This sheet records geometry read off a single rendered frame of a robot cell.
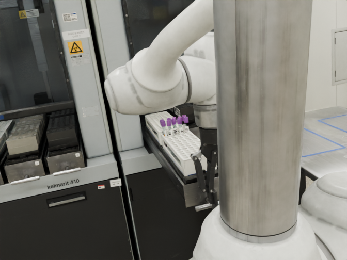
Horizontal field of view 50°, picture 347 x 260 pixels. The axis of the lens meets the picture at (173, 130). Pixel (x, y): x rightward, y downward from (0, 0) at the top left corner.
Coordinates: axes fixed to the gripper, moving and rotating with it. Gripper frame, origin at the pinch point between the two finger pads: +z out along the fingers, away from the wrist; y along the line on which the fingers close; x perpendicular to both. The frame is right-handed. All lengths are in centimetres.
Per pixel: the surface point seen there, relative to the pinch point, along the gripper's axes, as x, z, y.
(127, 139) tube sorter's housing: -72, 1, 15
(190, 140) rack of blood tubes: -31.2, -6.9, -2.0
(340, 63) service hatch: -182, 6, -175
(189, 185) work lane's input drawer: -12.0, -0.5, 5.1
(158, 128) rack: -52, -7, 4
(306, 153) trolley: -10.9, -2.3, -31.2
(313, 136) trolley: -22.4, -2.3, -41.3
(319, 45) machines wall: -182, -11, -157
